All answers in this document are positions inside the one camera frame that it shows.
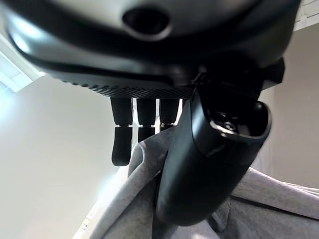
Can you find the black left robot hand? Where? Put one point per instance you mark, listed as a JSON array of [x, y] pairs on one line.
[[174, 62]]

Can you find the grey sweatshirt garment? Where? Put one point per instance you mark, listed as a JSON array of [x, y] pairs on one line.
[[249, 206]]

